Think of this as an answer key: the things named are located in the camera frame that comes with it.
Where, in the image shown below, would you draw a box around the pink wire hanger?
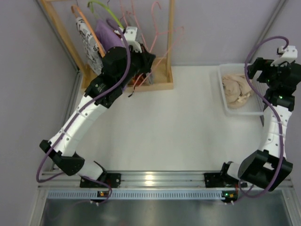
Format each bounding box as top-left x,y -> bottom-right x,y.
135,0 -> 184,91
119,0 -> 149,50

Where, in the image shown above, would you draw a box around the beige trousers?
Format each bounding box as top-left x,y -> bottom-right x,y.
222,73 -> 254,109

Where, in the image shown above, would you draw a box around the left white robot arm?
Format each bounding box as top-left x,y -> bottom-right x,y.
40,47 -> 156,183

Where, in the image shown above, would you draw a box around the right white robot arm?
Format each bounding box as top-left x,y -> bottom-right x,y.
221,57 -> 301,192

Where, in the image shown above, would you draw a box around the green hanger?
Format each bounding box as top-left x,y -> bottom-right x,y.
87,0 -> 125,29

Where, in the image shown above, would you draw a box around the orange hanger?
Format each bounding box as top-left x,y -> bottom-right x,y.
71,5 -> 105,57

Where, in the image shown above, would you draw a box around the grey garment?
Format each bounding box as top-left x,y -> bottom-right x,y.
145,73 -> 155,85

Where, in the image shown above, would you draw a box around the wooden clothes rack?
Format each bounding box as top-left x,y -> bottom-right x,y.
39,0 -> 175,95

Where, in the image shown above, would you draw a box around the white plastic basket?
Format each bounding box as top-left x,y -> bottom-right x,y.
217,64 -> 264,116

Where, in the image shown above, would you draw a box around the purple garment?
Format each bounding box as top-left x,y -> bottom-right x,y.
95,18 -> 128,92

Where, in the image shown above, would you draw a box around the black white patterned garment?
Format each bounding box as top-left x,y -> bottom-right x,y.
76,17 -> 103,75

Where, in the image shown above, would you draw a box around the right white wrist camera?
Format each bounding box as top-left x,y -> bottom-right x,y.
270,45 -> 298,66

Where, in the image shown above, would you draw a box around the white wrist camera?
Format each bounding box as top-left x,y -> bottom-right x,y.
113,26 -> 143,53
270,45 -> 298,66

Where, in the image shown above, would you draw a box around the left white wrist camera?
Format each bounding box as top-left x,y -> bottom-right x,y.
113,26 -> 143,53

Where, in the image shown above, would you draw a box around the aluminium mounting rail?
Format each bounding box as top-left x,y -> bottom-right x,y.
40,170 -> 293,189

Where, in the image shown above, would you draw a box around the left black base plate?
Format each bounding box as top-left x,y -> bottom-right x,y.
80,172 -> 121,188

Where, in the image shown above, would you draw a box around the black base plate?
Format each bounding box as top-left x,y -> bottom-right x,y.
204,172 -> 238,188
80,172 -> 121,188

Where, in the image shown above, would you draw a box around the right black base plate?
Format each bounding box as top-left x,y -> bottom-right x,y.
204,172 -> 238,188

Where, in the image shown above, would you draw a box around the perforated cable duct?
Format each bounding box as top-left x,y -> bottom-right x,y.
47,189 -> 237,200

